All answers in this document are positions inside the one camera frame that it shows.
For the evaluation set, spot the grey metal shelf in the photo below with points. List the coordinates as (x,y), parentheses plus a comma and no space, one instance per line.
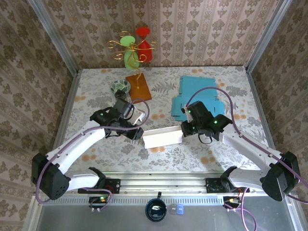
(72,219)

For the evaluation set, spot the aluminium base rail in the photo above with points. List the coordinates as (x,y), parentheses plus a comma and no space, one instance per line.
(156,185)

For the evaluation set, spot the grey memory card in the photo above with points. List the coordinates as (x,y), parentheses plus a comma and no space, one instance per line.
(173,209)

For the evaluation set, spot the glass jar with black lid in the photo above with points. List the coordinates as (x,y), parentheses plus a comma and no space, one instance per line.
(119,95)

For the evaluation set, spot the white paper box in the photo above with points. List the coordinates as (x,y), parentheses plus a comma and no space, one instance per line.
(163,138)

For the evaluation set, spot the red wine glass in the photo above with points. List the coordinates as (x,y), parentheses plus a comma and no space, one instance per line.
(144,48)

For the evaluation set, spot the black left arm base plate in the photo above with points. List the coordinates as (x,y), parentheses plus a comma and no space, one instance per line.
(113,185)

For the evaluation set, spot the leaf pattern bowl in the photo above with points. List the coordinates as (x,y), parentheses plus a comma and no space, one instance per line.
(120,85)

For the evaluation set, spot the floral tablecloth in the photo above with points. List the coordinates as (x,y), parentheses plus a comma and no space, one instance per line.
(168,163)

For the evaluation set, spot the aluminium corner post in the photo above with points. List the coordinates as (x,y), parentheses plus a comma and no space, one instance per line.
(267,36)
(54,36)

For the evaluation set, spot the blue paper box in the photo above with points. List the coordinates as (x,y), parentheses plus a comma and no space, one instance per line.
(195,86)

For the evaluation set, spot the aluminium table side rail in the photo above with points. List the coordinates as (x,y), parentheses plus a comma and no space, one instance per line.
(257,96)
(63,115)

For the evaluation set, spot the green wine glass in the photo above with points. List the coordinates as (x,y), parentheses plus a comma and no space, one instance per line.
(131,60)

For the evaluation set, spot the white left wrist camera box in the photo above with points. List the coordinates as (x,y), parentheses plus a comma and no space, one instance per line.
(139,118)

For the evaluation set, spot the dark blue mug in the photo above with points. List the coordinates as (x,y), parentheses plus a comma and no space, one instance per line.
(156,210)

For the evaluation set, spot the small circuit board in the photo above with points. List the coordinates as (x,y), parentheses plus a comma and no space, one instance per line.
(97,201)
(231,201)

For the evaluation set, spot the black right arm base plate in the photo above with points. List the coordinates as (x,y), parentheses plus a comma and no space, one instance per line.
(213,186)

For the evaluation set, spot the blue memory card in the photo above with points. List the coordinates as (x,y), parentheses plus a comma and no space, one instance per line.
(180,209)

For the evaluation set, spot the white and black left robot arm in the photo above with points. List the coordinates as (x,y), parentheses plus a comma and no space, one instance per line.
(77,146)

